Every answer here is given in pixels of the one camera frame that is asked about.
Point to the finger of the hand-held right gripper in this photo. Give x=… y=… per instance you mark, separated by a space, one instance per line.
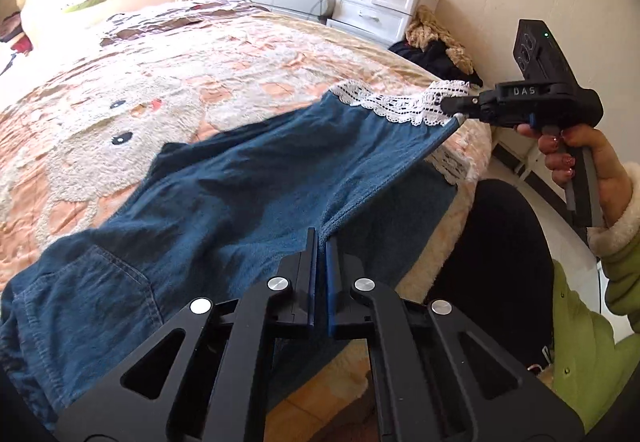
x=462 y=106

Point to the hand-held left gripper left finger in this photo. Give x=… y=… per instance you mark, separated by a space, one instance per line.
x=312 y=292

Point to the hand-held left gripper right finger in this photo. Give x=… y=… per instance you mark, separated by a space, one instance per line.
x=330 y=292

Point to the blue denim pants lace trim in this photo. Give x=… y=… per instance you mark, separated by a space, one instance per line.
x=225 y=187

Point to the person's right forearm green sleeve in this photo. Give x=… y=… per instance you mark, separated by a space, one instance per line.
x=622 y=252

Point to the person's right hand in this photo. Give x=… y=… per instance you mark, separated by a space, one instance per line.
x=607 y=167

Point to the black cloth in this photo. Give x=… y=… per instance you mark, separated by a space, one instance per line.
x=430 y=57

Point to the beige fuzzy clothes pile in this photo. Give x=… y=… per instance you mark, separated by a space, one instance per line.
x=435 y=30

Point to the white drawer cabinet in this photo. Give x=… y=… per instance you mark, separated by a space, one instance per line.
x=375 y=2

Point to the orange printed blanket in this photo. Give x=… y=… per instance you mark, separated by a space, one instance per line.
x=200 y=67

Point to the brown quilted bedspread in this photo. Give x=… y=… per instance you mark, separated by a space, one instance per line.
x=165 y=20

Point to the pink blanket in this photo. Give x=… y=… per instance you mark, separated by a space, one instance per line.
x=15 y=45

